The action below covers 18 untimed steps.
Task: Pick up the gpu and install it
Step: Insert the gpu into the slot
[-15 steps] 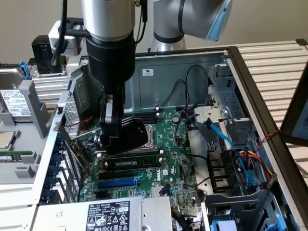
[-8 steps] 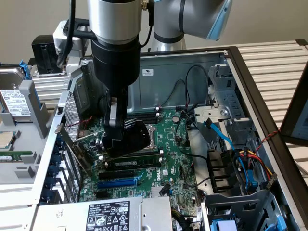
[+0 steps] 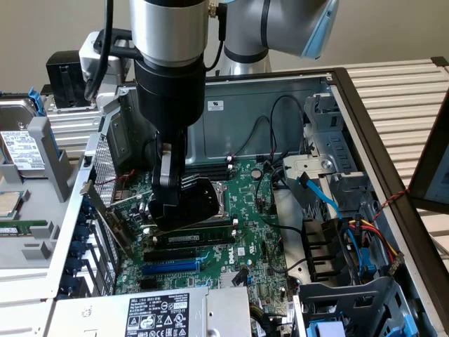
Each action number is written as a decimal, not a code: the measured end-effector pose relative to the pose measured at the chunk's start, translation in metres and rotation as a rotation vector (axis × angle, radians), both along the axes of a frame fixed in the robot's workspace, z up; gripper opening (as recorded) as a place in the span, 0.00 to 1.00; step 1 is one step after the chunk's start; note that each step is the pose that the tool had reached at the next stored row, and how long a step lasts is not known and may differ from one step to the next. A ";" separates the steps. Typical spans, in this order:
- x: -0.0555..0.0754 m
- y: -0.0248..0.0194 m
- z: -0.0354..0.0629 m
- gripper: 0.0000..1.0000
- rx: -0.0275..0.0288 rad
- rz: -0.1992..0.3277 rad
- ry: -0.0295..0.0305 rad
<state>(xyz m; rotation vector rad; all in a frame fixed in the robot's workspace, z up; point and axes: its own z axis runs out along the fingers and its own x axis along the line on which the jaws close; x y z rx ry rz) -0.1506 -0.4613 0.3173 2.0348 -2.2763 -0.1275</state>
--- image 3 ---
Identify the black table end cap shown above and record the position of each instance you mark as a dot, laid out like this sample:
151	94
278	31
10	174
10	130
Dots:
440	62

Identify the grey disk bay blue tabs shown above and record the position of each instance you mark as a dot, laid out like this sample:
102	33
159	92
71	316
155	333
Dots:
350	295

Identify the black-shrouded graphics card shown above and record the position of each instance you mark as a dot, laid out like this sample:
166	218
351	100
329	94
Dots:
189	203

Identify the black plastic shroud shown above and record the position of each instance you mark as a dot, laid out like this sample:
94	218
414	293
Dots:
322	245

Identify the silver drive bracket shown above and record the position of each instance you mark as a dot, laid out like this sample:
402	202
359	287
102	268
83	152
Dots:
312	165

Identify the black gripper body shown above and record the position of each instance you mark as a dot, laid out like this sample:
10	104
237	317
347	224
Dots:
168	94

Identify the short black expansion slot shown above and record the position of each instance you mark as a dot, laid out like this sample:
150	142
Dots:
147	284

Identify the long black expansion slot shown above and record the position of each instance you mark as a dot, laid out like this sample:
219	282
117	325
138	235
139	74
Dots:
168	255

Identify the silver CPU chip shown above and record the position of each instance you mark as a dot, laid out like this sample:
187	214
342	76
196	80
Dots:
8	205

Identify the open grey PC case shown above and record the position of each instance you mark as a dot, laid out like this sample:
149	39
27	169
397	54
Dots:
245	119

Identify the RAM slot with white latches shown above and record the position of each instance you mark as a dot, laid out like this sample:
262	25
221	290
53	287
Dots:
153	240
234	222
210	163
210	172

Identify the grey power supply unit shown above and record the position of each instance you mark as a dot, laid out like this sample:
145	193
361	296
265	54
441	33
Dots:
105	316

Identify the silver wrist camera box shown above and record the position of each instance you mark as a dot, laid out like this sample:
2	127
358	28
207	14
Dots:
91	56

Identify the grey printed parts rack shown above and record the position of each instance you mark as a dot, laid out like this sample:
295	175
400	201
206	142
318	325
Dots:
52	182

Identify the black framed panel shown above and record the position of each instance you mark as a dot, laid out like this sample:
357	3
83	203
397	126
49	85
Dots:
431	168

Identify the grey metal disk cage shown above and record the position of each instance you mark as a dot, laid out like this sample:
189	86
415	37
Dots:
333	147

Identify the green motherboard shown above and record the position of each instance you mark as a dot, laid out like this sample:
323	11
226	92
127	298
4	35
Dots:
252	224

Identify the silver CPU socket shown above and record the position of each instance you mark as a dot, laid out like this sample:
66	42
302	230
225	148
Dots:
222	196

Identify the blue expansion slot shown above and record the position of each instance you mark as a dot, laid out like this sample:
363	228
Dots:
168	268

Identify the silver coin battery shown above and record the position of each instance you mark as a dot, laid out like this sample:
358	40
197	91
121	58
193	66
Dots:
257	173

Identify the blue disk carrier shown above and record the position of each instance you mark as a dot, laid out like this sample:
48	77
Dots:
35	102

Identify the black plastic box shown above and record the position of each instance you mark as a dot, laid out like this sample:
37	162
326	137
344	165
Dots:
66	77

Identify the silver chipset heat sink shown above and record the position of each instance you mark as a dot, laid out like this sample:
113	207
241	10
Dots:
226	281

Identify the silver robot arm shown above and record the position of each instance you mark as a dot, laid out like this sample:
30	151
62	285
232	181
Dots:
168	28

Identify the silver hard disk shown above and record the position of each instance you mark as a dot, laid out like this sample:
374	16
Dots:
17	147

